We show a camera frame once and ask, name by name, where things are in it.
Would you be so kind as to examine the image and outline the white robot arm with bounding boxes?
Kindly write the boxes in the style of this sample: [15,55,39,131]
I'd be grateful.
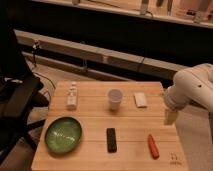
[164,63,213,125]

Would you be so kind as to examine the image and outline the black office chair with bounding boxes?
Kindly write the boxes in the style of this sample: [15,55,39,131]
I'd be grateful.
[0,0,49,165]

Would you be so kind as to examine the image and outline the green bowl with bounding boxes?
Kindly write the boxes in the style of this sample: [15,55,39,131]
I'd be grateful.
[44,117,82,154]

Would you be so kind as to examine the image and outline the white rectangular block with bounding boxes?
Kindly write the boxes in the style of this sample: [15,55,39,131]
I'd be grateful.
[134,92,147,108]

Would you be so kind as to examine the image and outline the white small bottle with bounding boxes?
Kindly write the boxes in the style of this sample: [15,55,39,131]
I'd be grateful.
[66,82,77,110]

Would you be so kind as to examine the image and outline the white plastic cup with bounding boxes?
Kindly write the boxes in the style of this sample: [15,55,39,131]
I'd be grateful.
[107,89,123,110]

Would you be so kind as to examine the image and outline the black remote control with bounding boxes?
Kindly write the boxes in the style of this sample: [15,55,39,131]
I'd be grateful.
[106,128,117,153]

